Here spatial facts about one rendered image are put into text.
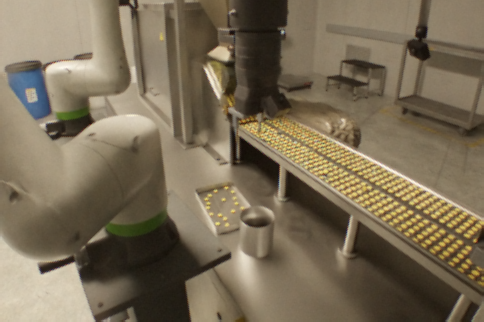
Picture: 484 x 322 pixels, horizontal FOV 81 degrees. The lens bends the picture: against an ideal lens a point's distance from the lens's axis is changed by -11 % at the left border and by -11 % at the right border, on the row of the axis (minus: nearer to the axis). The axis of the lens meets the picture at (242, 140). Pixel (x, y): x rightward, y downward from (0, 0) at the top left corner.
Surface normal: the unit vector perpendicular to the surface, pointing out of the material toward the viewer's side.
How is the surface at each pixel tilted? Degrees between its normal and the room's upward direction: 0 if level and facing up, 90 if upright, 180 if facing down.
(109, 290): 0
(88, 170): 42
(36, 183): 51
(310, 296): 0
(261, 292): 0
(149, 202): 90
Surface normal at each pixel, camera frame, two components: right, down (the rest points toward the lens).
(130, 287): 0.00, -0.91
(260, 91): 0.59, 0.29
